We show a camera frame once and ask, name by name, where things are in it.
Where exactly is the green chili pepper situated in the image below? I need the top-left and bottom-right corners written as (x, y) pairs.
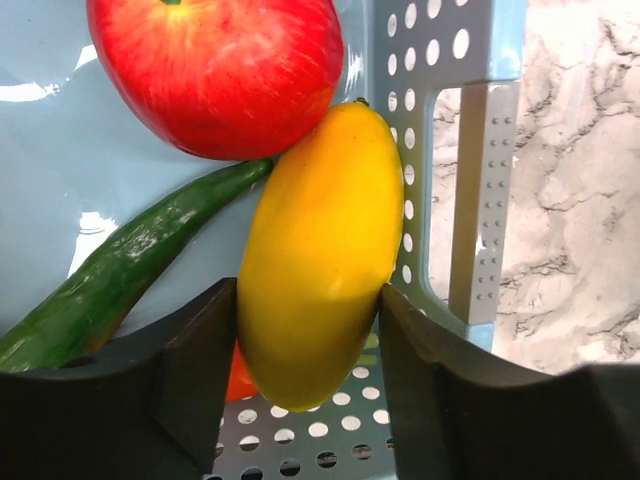
top-left (1, 159), bottom-right (273, 373)

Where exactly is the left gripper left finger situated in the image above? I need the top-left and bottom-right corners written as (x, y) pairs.
top-left (1, 278), bottom-right (236, 479)

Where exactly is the yellow mango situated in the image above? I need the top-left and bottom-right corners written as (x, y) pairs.
top-left (237, 99), bottom-right (404, 412)

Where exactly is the red apple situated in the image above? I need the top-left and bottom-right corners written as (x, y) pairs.
top-left (86, 0), bottom-right (345, 160)

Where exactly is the blue plastic basket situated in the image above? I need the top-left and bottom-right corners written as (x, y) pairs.
top-left (1, 1), bottom-right (525, 479)

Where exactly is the orange carrot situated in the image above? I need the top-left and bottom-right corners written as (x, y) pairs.
top-left (225, 343), bottom-right (258, 403)

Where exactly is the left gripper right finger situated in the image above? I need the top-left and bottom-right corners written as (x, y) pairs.
top-left (379, 285), bottom-right (639, 479)

